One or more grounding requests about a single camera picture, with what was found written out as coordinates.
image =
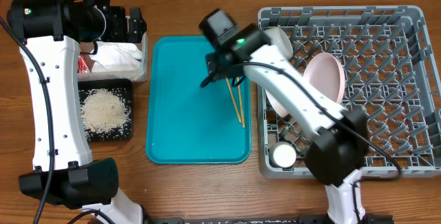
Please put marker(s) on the white cup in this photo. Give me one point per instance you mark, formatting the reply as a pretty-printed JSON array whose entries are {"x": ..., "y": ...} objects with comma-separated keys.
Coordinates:
[{"x": 282, "y": 154}]

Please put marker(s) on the red sauce packet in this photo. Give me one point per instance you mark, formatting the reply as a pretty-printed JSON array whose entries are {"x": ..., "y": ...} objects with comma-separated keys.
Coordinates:
[{"x": 82, "y": 66}]

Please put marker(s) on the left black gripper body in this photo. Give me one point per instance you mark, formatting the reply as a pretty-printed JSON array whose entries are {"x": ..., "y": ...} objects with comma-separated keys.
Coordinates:
[{"x": 115, "y": 30}]

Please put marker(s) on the cooked rice pile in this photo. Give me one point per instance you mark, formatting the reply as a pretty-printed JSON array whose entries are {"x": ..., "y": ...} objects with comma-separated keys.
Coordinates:
[{"x": 105, "y": 114}]

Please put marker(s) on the grey dishwasher rack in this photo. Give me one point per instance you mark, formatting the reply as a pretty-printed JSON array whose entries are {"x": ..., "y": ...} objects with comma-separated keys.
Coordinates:
[{"x": 390, "y": 72}]

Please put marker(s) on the large white plate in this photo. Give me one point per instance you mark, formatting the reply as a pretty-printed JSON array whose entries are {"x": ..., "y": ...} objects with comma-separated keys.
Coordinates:
[{"x": 327, "y": 75}]

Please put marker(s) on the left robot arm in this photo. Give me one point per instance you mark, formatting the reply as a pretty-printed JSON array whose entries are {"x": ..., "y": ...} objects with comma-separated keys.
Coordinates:
[{"x": 64, "y": 172}]

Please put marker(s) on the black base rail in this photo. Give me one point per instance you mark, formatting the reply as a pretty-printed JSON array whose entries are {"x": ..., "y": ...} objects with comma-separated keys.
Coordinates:
[{"x": 306, "y": 219}]

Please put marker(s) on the white napkin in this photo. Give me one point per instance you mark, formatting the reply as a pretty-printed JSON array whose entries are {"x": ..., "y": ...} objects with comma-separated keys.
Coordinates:
[{"x": 115, "y": 57}]

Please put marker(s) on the clear plastic waste bin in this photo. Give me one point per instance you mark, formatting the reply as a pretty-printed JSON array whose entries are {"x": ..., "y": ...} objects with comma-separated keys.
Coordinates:
[{"x": 91, "y": 48}]

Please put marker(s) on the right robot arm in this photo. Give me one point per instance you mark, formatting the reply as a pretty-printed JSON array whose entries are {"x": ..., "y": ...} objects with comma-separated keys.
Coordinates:
[{"x": 338, "y": 137}]

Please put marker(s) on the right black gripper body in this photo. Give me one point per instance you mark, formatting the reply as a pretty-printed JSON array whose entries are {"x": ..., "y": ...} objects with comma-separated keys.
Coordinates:
[{"x": 216, "y": 71}]

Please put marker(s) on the grey bowl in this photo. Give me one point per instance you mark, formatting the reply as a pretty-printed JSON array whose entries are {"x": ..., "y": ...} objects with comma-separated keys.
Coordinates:
[{"x": 280, "y": 39}]

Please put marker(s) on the teal serving tray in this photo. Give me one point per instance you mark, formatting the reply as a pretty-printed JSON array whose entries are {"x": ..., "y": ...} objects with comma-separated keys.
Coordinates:
[{"x": 187, "y": 124}]

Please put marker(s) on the black plastic tray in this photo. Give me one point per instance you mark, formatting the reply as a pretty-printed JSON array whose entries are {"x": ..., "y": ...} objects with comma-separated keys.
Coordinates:
[{"x": 122, "y": 86}]

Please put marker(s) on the wooden chopstick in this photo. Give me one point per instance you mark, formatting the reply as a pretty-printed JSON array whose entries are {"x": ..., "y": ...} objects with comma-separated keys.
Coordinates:
[
  {"x": 233, "y": 100},
  {"x": 240, "y": 102}
]

